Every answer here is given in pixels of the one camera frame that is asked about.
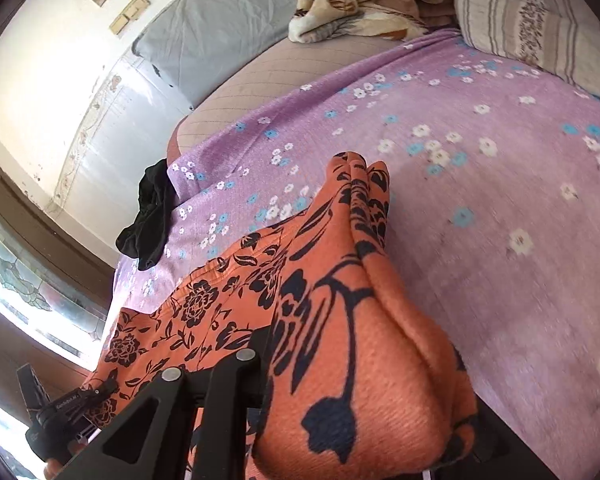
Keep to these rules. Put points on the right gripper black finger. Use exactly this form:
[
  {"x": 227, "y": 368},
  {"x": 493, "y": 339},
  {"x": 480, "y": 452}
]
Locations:
[{"x": 205, "y": 412}]

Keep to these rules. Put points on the orange black floral garment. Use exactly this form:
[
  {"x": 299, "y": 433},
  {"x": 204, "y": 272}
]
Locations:
[{"x": 361, "y": 384}]

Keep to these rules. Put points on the stained glass window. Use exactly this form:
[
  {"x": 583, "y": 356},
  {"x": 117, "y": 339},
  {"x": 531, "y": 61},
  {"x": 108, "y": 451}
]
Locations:
[{"x": 46, "y": 323}]

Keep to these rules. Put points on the black cloth on bed edge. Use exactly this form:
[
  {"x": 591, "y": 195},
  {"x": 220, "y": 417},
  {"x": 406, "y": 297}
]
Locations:
[{"x": 145, "y": 238}]

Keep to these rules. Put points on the beige quilted mattress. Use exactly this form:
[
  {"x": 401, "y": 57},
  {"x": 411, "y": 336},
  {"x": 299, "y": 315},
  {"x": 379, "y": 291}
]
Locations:
[{"x": 272, "y": 74}]

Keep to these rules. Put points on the purple floral bedsheet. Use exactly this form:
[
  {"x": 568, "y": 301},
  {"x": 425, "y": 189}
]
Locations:
[{"x": 494, "y": 219}]

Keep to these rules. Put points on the grey pillow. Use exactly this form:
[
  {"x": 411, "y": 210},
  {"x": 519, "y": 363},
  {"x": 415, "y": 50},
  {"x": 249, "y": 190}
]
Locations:
[{"x": 196, "y": 45}]

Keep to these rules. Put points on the striped floral pillow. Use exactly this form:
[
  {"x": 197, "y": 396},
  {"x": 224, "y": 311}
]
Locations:
[{"x": 559, "y": 36}]

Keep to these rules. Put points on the beige wall switch plates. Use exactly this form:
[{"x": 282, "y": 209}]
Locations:
[{"x": 132, "y": 12}]

